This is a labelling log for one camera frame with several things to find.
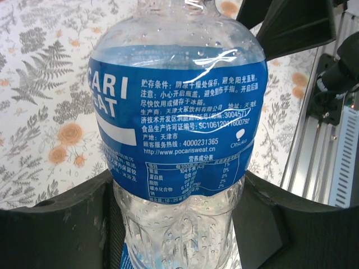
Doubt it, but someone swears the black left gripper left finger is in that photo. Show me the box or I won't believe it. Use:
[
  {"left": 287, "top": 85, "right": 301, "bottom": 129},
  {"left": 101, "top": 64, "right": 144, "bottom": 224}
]
[{"left": 0, "top": 168, "right": 126, "bottom": 269}]

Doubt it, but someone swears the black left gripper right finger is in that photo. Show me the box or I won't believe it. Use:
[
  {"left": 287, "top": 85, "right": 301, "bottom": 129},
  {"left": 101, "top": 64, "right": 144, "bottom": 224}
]
[{"left": 232, "top": 171, "right": 359, "bottom": 269}]

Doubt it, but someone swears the blue label Pocari Sweat bottle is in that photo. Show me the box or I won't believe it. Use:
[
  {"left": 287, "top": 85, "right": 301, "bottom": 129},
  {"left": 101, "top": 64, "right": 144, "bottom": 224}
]
[{"left": 88, "top": 0, "right": 269, "bottom": 269}]

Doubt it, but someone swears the small controller circuit board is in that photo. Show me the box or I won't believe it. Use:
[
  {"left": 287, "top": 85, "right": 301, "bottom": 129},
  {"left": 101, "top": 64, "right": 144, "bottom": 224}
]
[{"left": 346, "top": 91, "right": 359, "bottom": 110}]

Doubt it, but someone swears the grooved aluminium mounting rail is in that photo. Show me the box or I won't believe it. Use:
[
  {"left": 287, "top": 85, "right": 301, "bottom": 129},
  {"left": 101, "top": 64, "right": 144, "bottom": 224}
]
[{"left": 280, "top": 11, "right": 359, "bottom": 204}]

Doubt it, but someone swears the white slotted cable tray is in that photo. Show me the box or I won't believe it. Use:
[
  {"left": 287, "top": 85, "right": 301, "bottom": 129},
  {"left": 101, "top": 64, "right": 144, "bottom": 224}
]
[{"left": 328, "top": 106, "right": 359, "bottom": 210}]

